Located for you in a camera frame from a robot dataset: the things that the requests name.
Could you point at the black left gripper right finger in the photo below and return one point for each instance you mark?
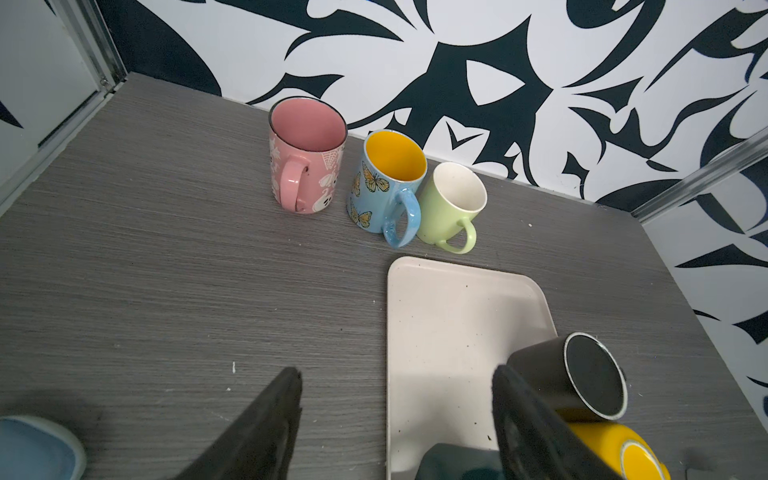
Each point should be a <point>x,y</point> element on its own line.
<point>534,441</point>

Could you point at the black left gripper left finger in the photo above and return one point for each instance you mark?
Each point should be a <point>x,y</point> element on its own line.
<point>260,443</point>

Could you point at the black mug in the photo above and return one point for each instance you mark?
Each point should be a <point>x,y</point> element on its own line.
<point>576,375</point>

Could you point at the yellow mug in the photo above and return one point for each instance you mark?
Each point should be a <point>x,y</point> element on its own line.
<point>622,449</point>

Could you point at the dark green mug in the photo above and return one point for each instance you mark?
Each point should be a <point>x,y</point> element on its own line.
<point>451,462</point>

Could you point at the light green mug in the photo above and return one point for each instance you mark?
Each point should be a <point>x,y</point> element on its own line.
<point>452,198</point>

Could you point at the blue butterfly mug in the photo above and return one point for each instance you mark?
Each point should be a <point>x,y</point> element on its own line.
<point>383,192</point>

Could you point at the pink ghost pattern mug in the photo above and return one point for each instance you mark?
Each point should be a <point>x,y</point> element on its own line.
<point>306,145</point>

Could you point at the beige plastic tray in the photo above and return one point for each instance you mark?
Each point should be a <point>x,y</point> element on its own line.
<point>448,327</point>

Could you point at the blue grey oblong case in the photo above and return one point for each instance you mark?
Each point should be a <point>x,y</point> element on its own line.
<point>36,448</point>

